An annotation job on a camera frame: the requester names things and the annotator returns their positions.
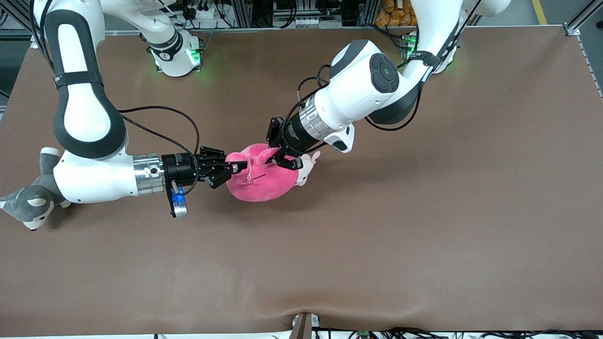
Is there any round pink plush toy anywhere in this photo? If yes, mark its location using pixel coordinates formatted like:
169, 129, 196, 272
225, 143, 301, 203

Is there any white pink plush dog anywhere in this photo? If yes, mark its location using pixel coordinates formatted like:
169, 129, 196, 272
295, 150, 321, 187

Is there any brown table mat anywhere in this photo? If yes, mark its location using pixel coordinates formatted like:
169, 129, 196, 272
0, 26, 603, 338

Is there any white power strip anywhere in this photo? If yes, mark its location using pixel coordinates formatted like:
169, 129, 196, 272
185, 0, 232, 20

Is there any grey white plush husky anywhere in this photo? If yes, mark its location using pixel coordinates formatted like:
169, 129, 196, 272
0, 147, 72, 231

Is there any orange snack bag pile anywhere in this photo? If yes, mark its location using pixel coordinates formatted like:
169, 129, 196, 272
375, 0, 419, 28

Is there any metal table edge clamp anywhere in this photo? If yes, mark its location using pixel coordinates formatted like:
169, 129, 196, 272
288, 312, 321, 339

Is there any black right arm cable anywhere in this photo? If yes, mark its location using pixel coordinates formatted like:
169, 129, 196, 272
117, 105, 201, 157

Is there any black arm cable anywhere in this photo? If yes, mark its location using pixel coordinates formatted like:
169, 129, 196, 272
282, 0, 483, 157
117, 105, 201, 157

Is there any aluminium table edge rail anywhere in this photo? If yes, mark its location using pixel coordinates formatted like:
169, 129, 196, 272
29, 26, 411, 38

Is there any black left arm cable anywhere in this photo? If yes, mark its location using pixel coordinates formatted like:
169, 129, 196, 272
282, 0, 483, 157

